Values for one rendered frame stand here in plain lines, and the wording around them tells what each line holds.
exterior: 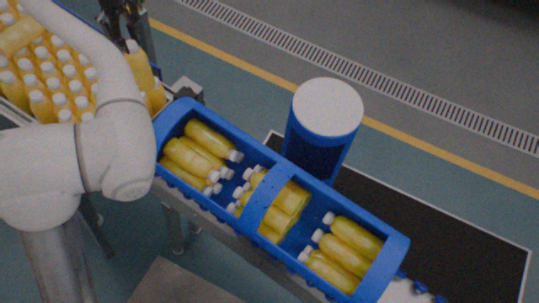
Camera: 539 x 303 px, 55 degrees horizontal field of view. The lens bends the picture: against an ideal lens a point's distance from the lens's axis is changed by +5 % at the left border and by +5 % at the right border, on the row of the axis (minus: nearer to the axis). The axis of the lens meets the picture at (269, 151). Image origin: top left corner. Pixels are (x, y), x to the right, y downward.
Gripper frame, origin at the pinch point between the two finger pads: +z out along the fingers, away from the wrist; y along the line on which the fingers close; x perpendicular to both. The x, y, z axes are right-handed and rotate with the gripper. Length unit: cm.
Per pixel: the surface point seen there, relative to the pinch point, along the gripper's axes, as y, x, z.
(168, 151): -13.1, -21.4, 28.1
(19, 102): -27, 39, 39
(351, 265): -6, -90, 35
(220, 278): -20, -39, 142
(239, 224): -18, -55, 30
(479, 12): 246, -60, 165
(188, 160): -11.7, -28.7, 27.5
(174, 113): -4.0, -17.7, 18.8
